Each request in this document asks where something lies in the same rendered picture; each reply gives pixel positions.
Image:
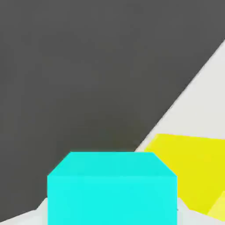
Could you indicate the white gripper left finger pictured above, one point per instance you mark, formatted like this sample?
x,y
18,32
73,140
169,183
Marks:
x,y
33,217

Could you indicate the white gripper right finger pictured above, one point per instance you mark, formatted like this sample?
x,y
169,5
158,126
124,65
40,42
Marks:
x,y
191,218

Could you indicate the small cyan cube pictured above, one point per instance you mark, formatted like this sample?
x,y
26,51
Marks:
x,y
112,193

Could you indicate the large yellow box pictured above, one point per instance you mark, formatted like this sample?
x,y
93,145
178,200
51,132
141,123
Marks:
x,y
193,168

